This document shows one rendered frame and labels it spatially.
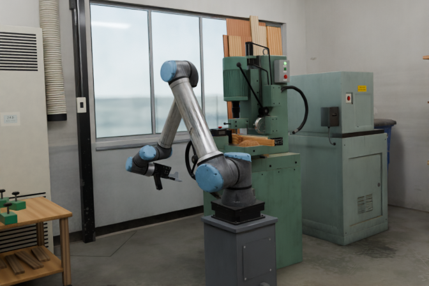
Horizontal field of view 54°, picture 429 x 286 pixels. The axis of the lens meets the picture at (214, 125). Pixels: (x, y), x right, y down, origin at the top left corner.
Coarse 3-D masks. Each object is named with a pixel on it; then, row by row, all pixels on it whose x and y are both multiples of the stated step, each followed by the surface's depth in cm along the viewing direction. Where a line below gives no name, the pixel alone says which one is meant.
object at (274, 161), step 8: (288, 152) 318; (256, 160) 286; (264, 160) 290; (272, 160) 293; (280, 160) 298; (288, 160) 302; (296, 160) 306; (256, 168) 286; (264, 168) 290; (272, 168) 294; (280, 168) 298
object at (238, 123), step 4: (228, 120) 303; (232, 120) 298; (236, 120) 299; (240, 120) 300; (244, 120) 302; (248, 120) 305; (228, 124) 303; (232, 124) 298; (236, 124) 299; (240, 124) 301; (244, 124) 302; (248, 124) 305; (232, 128) 299; (236, 128) 299
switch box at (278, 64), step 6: (276, 60) 304; (282, 60) 303; (288, 60) 306; (276, 66) 304; (282, 66) 303; (288, 66) 306; (276, 72) 304; (282, 72) 303; (288, 72) 306; (276, 78) 304; (282, 78) 303; (288, 78) 306
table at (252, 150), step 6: (228, 144) 289; (234, 144) 288; (222, 150) 285; (228, 150) 284; (234, 150) 278; (240, 150) 273; (246, 150) 270; (252, 150) 272; (258, 150) 275; (264, 150) 278
